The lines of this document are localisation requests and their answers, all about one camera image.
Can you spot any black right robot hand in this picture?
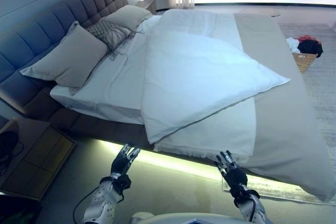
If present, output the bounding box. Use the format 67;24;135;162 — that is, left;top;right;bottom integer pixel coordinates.
214;150;249;196

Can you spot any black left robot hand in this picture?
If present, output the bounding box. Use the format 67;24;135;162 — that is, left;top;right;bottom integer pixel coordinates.
110;142;141;180

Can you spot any white duvet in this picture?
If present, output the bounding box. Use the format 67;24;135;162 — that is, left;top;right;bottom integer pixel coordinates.
141;8;291;145

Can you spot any beige bed runner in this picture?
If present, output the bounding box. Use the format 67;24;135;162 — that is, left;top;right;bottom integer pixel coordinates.
233;13;335;204

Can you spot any silver robot torso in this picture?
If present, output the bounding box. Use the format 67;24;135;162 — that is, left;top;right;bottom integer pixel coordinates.
130;212;247;224

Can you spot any wooden nightstand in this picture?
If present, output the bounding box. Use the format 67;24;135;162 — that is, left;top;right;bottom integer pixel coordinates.
135;0;157;15
0;118;77;201

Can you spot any large beige pillow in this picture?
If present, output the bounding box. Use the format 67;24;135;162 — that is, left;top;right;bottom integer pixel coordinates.
19;20;108;96
101;5;153;32

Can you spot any woven grey fringed cushion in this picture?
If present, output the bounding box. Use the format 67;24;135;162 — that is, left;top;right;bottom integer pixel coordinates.
86;19;145;62

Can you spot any white garment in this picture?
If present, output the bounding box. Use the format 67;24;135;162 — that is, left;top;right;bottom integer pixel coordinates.
285;37;301;54

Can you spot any black garment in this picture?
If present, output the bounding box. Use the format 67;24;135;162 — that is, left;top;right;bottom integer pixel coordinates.
298;39;324;58

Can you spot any red garment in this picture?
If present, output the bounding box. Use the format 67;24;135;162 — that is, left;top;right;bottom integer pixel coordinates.
299;34;322;44

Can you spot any tufted upholstered headboard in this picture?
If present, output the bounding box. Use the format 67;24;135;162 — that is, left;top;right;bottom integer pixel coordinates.
0;0;129;120

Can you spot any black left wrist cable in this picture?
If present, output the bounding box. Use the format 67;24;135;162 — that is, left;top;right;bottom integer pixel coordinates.
72;182;125;221

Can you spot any black cable bundle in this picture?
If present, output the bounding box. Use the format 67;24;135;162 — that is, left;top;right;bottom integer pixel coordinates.
0;131;24;176

